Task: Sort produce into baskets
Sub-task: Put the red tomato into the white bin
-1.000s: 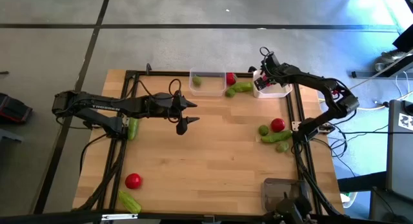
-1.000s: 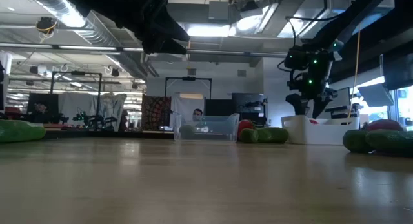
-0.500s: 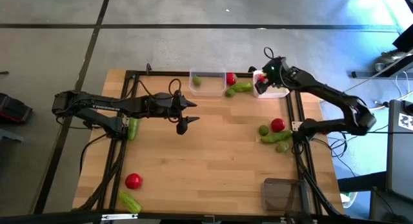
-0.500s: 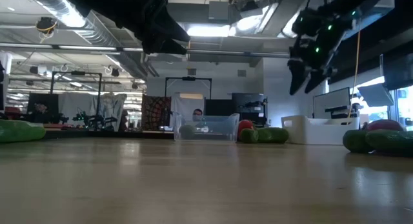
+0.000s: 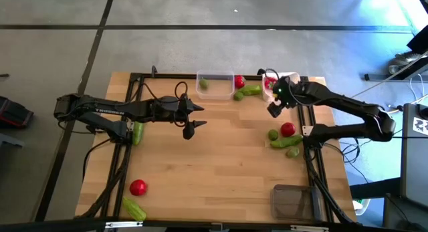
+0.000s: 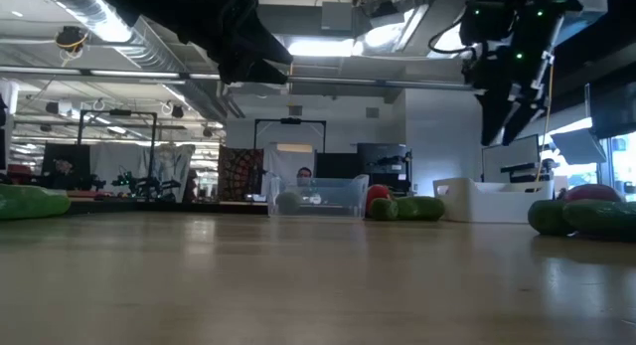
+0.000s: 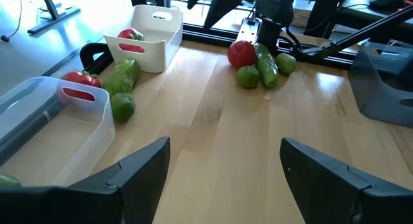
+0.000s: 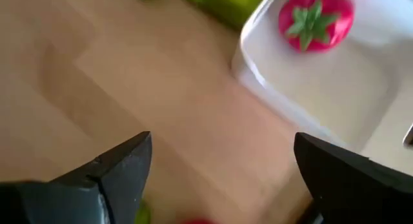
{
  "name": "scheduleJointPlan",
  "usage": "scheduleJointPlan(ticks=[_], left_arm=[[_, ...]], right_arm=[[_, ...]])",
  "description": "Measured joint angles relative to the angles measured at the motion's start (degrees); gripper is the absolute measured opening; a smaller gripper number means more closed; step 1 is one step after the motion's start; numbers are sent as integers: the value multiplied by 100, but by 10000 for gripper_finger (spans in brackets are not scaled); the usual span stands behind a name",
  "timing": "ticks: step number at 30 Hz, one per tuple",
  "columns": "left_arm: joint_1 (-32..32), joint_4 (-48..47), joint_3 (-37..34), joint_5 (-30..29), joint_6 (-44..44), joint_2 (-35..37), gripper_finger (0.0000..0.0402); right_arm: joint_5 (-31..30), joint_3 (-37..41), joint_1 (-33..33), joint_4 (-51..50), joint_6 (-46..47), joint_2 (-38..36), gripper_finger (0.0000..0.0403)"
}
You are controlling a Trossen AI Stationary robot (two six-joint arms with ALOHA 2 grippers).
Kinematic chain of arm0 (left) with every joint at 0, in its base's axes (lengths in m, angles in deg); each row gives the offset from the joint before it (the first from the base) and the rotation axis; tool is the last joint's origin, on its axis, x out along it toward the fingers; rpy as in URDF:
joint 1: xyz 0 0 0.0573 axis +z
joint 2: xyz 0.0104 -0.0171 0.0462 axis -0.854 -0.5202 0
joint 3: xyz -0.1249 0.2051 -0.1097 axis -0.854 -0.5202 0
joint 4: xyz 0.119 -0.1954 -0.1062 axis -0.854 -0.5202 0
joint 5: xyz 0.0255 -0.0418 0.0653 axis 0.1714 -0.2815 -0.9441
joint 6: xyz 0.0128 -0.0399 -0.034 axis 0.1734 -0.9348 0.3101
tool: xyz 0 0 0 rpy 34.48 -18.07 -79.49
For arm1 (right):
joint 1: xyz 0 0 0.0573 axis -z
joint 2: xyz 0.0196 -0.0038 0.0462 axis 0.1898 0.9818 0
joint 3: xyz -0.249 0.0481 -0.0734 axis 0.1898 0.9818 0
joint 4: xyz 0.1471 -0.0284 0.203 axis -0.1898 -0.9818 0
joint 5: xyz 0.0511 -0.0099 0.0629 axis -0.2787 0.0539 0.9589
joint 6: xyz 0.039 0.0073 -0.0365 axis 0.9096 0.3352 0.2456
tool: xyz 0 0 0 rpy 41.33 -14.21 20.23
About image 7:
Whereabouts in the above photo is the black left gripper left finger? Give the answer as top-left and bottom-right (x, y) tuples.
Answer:
(0, 136), (171, 224)

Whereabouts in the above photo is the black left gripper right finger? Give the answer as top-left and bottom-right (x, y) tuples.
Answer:
(279, 137), (413, 224)

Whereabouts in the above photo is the red tomato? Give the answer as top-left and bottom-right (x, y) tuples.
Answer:
(227, 39), (257, 70)

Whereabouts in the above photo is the plastic-wrapped green cucumber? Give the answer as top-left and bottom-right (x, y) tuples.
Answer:
(253, 42), (280, 88)
(102, 58), (142, 97)

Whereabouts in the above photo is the red bell pepper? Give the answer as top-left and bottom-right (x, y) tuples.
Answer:
(117, 28), (146, 54)
(60, 70), (103, 101)

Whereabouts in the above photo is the green lime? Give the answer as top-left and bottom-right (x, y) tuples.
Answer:
(0, 173), (22, 188)
(110, 92), (136, 123)
(235, 65), (261, 89)
(275, 52), (297, 76)

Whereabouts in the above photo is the silver mounting plate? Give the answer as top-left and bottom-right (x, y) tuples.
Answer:
(236, 17), (261, 44)

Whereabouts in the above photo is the clear plastic basket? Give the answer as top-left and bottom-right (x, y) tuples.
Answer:
(0, 76), (116, 188)

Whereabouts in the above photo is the white plastic basket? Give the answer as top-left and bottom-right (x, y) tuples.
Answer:
(103, 4), (184, 74)

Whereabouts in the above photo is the grey plastic basket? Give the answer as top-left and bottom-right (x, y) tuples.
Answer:
(347, 39), (413, 128)

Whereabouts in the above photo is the black floor stand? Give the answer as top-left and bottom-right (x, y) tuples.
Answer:
(27, 0), (81, 36)

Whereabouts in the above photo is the black computer mouse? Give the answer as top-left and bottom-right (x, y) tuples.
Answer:
(369, 0), (407, 11)

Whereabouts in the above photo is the yellow cable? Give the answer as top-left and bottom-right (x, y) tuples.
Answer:
(0, 0), (23, 43)

